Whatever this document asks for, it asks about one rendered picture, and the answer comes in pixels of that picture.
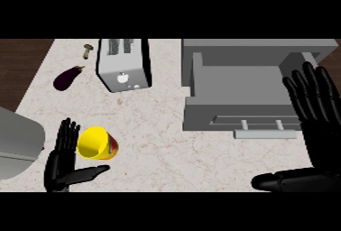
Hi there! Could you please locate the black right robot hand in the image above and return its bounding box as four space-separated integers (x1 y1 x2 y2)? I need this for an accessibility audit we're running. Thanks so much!
251 61 341 193

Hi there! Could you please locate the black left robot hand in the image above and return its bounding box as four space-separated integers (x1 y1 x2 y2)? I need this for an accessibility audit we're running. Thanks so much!
42 117 112 193

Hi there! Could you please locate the yellow cup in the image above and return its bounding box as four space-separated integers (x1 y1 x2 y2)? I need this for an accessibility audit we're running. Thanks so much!
75 125 119 161

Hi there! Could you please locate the grey open drawer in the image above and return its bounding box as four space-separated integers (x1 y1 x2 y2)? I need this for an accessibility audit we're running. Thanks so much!
181 51 311 132

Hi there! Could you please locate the grey rounded appliance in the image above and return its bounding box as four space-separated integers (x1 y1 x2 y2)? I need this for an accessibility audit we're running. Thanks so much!
0 106 47 181

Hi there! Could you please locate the purple eggplant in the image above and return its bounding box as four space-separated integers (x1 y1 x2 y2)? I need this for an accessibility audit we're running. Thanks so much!
51 65 87 92

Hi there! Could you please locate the grey cabinet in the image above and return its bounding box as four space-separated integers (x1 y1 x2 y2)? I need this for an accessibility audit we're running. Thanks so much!
180 39 339 97

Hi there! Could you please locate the silver toaster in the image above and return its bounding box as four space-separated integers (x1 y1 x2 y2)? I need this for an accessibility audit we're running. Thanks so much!
96 39 155 94

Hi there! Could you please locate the brown mushroom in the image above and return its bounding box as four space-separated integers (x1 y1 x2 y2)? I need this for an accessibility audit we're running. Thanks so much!
81 43 96 60

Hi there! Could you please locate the pale grey drawer handle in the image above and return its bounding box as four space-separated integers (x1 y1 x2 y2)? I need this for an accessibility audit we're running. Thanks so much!
233 119 298 140

